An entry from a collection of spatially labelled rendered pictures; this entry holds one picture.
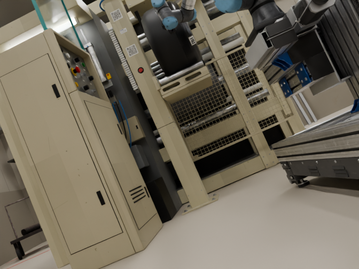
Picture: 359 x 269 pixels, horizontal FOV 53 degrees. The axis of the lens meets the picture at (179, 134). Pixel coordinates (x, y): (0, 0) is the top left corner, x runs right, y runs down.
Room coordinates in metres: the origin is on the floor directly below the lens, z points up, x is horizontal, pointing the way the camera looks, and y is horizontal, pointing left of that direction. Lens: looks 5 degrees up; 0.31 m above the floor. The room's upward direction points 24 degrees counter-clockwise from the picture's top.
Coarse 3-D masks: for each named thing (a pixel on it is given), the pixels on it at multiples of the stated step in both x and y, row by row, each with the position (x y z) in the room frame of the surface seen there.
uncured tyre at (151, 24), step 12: (144, 24) 2.40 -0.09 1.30; (156, 24) 2.34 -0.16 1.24; (180, 24) 2.32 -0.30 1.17; (156, 36) 2.34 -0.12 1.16; (168, 36) 2.33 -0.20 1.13; (180, 36) 2.33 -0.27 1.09; (156, 48) 2.37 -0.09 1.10; (168, 48) 2.35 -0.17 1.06; (180, 48) 2.36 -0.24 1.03; (192, 48) 2.38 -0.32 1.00; (168, 60) 2.40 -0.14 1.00; (180, 60) 2.41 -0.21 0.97; (192, 60) 2.44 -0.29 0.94; (168, 72) 2.48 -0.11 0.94
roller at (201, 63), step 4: (200, 60) 2.45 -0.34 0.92; (192, 64) 2.45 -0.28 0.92; (196, 64) 2.44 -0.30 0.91; (200, 64) 2.44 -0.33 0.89; (204, 64) 2.44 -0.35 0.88; (184, 68) 2.45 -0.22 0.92; (188, 68) 2.44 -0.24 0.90; (192, 68) 2.44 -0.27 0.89; (196, 68) 2.45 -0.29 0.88; (176, 72) 2.46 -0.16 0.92; (180, 72) 2.45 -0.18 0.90; (184, 72) 2.45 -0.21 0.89; (188, 72) 2.45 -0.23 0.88; (168, 76) 2.46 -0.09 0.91; (172, 76) 2.46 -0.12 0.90; (176, 76) 2.46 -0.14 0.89; (180, 76) 2.46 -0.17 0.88; (160, 80) 2.47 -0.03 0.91; (164, 80) 2.46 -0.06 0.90; (168, 80) 2.46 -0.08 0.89; (172, 80) 2.47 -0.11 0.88; (160, 84) 2.48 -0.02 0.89; (164, 84) 2.48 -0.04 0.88
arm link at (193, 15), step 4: (184, 0) 1.91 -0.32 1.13; (188, 0) 1.90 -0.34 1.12; (192, 0) 1.90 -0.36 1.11; (184, 4) 1.92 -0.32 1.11; (188, 4) 1.92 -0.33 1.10; (192, 4) 1.92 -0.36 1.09; (184, 8) 1.94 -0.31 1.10; (188, 8) 1.93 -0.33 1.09; (192, 8) 1.94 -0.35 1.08; (184, 12) 1.95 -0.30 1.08; (188, 12) 1.95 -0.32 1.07; (192, 12) 1.97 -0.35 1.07; (196, 12) 2.00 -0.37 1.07; (184, 16) 1.96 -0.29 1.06; (188, 16) 1.97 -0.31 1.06; (192, 16) 1.99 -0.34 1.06; (196, 16) 2.01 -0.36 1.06; (184, 20) 1.98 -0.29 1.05; (188, 20) 2.00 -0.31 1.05; (192, 20) 2.03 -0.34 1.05
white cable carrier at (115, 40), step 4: (108, 32) 2.58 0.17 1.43; (112, 32) 2.60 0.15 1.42; (112, 36) 2.58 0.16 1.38; (112, 40) 2.58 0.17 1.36; (116, 40) 2.57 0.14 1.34; (116, 44) 2.57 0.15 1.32; (116, 48) 2.58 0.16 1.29; (120, 48) 2.57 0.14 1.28; (120, 52) 2.57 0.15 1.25; (120, 56) 2.58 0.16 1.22; (124, 56) 2.61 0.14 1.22; (124, 60) 2.57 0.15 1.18; (124, 64) 2.57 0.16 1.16; (124, 68) 2.59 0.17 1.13; (128, 68) 2.57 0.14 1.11; (128, 72) 2.57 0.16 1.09; (128, 76) 2.59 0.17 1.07; (132, 76) 2.58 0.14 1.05; (132, 80) 2.57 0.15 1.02; (132, 84) 2.57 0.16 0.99; (136, 84) 2.59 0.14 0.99; (136, 88) 2.57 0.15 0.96
